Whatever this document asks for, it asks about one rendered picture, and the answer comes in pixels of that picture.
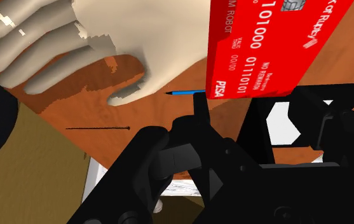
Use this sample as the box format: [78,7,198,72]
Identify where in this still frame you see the thin black screw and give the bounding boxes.
[65,125,132,131]

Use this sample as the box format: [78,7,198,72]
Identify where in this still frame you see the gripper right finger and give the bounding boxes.
[236,81,354,166]

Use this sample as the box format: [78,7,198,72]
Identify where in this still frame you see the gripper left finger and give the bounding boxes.
[66,92,262,224]

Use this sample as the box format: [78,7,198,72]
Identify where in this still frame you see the blue pen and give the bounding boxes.
[164,90,207,96]

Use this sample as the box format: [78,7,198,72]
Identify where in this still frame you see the red bank card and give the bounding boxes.
[205,0,354,99]

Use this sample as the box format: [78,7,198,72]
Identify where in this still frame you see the cream hand sculpture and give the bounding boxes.
[0,0,215,107]

